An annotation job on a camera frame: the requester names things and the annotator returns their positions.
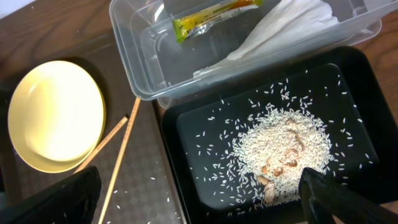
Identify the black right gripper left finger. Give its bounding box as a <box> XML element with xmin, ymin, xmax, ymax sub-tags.
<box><xmin>1</xmin><ymin>166</ymin><xmax>101</xmax><ymax>224</ymax></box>

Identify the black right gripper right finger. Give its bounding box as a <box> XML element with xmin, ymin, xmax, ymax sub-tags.
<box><xmin>298</xmin><ymin>167</ymin><xmax>397</xmax><ymax>223</ymax></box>

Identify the yellow plate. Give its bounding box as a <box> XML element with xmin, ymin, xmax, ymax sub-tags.
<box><xmin>7</xmin><ymin>60</ymin><xmax>106</xmax><ymax>173</ymax></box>

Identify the wooden chopstick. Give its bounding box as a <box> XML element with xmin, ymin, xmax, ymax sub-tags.
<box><xmin>98</xmin><ymin>97</ymin><xmax>141</xmax><ymax>224</ymax></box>
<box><xmin>74</xmin><ymin>116</ymin><xmax>128</xmax><ymax>174</ymax></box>

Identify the white paper napkin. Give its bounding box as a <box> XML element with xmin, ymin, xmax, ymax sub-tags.
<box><xmin>193</xmin><ymin>0</ymin><xmax>339</xmax><ymax>79</ymax></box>

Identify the black waste tray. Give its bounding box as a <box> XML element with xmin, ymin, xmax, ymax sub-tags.
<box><xmin>162</xmin><ymin>47</ymin><xmax>397</xmax><ymax>223</ymax></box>

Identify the dark brown serving tray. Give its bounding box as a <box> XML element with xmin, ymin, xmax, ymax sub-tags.
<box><xmin>1</xmin><ymin>34</ymin><xmax>184</xmax><ymax>223</ymax></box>

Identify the pile of rice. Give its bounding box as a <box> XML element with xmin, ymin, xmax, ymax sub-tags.
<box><xmin>229</xmin><ymin>109</ymin><xmax>334</xmax><ymax>206</ymax></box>

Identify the clear plastic bin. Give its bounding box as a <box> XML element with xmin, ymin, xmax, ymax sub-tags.
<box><xmin>109</xmin><ymin>0</ymin><xmax>397</xmax><ymax>108</ymax></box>

